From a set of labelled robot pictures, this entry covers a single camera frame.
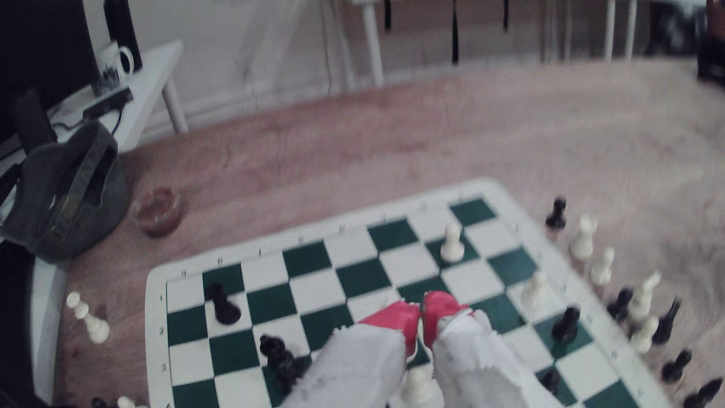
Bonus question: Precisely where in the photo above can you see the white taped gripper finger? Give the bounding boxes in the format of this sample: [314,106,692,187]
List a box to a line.
[280,302,421,408]
[422,291,564,408]

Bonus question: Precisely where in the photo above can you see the white chess pawn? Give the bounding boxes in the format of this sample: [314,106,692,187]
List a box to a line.
[440,223,465,263]
[401,367,436,408]

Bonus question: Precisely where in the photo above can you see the black chess king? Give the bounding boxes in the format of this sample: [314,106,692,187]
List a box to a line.
[259,334,304,396]

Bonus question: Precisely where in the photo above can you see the green and white chess board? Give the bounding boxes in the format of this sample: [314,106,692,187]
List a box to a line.
[144,177,677,408]

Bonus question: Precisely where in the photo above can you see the black chess bishop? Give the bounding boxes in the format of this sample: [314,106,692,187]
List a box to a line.
[652,297,682,345]

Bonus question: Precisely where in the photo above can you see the white chess bishop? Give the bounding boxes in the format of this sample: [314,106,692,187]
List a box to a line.
[66,291,111,345]

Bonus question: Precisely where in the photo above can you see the small glass bowl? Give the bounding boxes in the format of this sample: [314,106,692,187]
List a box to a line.
[129,186,185,238]

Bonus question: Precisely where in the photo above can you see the white table leg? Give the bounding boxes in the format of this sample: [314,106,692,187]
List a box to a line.
[362,0,386,87]

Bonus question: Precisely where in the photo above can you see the grey fabric bag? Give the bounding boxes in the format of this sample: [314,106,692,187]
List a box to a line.
[0,120,130,263]

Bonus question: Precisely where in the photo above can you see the black flat object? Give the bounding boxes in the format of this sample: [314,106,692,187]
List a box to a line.
[0,241,36,408]

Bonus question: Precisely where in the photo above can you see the white side table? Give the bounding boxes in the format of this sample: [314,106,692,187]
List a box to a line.
[0,40,190,406]

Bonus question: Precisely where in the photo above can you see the white chair legs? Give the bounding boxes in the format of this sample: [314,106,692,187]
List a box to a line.
[603,0,638,60]

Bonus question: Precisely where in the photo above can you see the black box device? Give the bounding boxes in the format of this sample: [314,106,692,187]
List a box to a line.
[82,85,134,121]

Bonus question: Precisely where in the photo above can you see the dark furniture corner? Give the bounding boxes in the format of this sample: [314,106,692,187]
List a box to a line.
[697,0,725,86]

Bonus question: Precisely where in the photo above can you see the white mug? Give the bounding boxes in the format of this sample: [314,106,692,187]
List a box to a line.
[95,41,136,86]

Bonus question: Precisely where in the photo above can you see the black upright block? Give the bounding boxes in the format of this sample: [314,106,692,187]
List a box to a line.
[11,91,57,154]

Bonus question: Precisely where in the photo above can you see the black monitor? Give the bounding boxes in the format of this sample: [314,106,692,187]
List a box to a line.
[0,0,100,142]

